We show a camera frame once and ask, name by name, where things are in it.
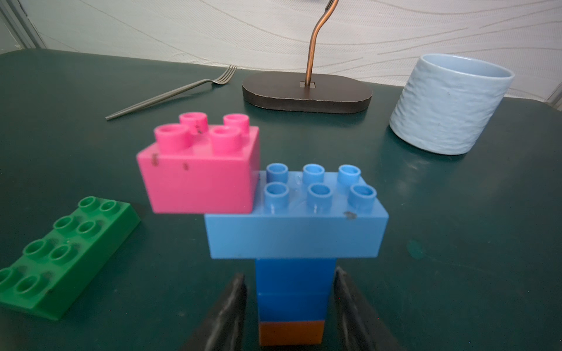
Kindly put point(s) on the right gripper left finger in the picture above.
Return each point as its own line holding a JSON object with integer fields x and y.
{"x": 223, "y": 327}

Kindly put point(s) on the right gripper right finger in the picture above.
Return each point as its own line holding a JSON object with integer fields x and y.
{"x": 359, "y": 325}

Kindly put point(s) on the orange square lego brick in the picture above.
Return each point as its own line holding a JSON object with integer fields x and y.
{"x": 291, "y": 333}

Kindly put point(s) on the blue square lego brick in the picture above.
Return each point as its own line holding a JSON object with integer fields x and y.
{"x": 289, "y": 307}
{"x": 294, "y": 276}

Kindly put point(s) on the light blue long lego brick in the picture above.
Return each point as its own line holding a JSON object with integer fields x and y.
{"x": 303, "y": 214}

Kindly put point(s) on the pink square lego brick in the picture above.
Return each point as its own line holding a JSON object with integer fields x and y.
{"x": 194, "y": 167}

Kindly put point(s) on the green long lego brick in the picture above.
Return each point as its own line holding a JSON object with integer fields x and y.
{"x": 53, "y": 271}

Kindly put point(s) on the green table mat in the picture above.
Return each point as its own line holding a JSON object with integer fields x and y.
{"x": 471, "y": 258}

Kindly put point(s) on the brown metal mug tree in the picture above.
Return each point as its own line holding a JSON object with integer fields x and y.
{"x": 308, "y": 92}

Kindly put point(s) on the light blue mug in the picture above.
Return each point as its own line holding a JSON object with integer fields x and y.
{"x": 448, "y": 101}

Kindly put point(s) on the silver metal fork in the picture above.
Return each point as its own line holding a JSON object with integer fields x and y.
{"x": 221, "y": 80}

